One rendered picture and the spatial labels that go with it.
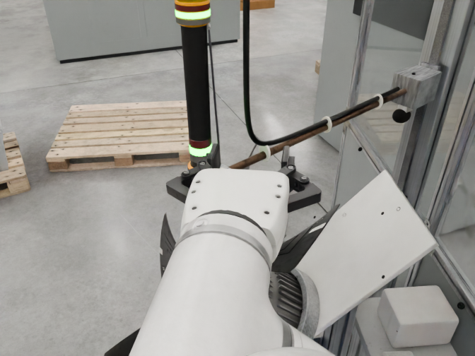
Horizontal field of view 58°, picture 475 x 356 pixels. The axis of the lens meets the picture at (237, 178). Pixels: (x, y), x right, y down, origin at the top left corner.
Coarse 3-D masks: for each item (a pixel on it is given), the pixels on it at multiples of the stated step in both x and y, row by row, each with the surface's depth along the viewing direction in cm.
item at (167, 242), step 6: (162, 228) 124; (168, 228) 117; (162, 234) 124; (168, 234) 116; (162, 240) 124; (168, 240) 116; (174, 240) 111; (162, 246) 124; (168, 246) 116; (174, 246) 111; (168, 252) 116; (162, 258) 124; (168, 258) 117; (162, 264) 125; (162, 270) 125; (162, 276) 126
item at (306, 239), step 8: (336, 208) 79; (328, 216) 76; (312, 224) 82; (320, 224) 75; (304, 232) 77; (312, 232) 73; (320, 232) 71; (288, 240) 78; (296, 240) 75; (304, 240) 72; (312, 240) 70; (288, 248) 73; (296, 248) 71; (304, 248) 69; (280, 256) 72; (288, 256) 70; (296, 256) 68; (272, 264) 71; (280, 264) 69; (288, 264) 67; (296, 264) 66; (288, 272) 66
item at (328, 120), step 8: (248, 0) 58; (248, 8) 58; (248, 16) 59; (248, 24) 59; (248, 32) 60; (248, 40) 61; (248, 48) 61; (248, 56) 62; (248, 64) 63; (248, 72) 63; (248, 80) 64; (248, 88) 65; (248, 96) 66; (376, 96) 92; (384, 96) 93; (248, 104) 66; (360, 104) 88; (368, 104) 90; (248, 112) 67; (344, 112) 85; (248, 120) 68; (328, 120) 83; (248, 128) 69; (304, 128) 80; (312, 128) 80; (328, 128) 83; (288, 136) 77; (296, 136) 78; (264, 144) 73; (272, 144) 75; (264, 160) 75
